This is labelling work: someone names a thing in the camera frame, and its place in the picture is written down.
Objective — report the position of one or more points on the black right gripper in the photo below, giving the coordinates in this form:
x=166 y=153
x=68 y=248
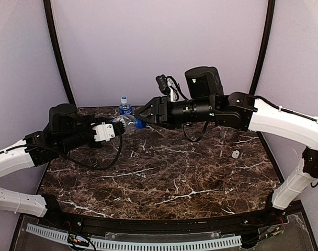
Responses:
x=162 y=111

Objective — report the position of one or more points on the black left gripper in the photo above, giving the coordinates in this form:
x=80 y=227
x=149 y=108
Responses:
x=119 y=127

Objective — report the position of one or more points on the blue label water bottle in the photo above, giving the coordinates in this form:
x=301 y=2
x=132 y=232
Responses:
x=125 y=108

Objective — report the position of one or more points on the clear bottle white cap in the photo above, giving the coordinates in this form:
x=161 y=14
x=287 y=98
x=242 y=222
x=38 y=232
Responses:
x=226 y=134

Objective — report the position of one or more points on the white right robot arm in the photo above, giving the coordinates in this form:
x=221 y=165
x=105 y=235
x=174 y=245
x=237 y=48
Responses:
x=241 y=111

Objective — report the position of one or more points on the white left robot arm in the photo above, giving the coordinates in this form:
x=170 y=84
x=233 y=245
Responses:
x=66 y=130

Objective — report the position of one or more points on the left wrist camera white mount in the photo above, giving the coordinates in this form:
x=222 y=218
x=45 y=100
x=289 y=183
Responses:
x=103 y=132

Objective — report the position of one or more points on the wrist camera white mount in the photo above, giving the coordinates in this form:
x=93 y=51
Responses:
x=103 y=132
x=169 y=87

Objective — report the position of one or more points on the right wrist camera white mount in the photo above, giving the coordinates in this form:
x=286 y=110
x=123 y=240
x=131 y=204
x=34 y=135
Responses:
x=169 y=87

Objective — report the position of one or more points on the black table edge rail right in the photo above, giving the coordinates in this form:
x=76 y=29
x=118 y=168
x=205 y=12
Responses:
x=271 y=157

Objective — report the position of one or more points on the white slotted cable duct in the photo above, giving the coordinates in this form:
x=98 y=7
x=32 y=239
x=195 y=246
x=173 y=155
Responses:
x=118 y=241

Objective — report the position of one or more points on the black vertical frame post left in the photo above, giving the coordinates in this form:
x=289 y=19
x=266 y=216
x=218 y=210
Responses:
x=57 y=51

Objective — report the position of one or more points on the black vertical frame post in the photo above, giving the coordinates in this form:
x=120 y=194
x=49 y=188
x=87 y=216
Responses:
x=57 y=51
x=263 y=46

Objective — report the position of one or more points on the black front table rail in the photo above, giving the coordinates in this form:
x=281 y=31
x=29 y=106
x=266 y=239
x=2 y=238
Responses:
x=243 y=223

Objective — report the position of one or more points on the black vertical frame post right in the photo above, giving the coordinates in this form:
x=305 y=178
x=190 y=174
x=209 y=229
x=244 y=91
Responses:
x=263 y=46

